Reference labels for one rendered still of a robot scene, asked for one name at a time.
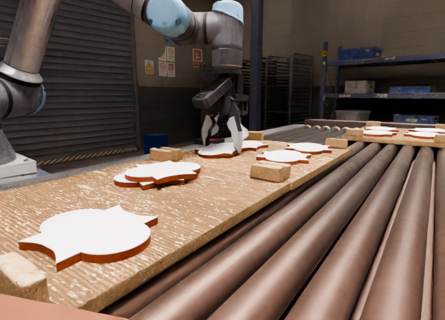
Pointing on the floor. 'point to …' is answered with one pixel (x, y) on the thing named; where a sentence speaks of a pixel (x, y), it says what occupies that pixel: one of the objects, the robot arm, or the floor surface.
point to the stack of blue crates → (153, 140)
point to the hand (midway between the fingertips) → (220, 148)
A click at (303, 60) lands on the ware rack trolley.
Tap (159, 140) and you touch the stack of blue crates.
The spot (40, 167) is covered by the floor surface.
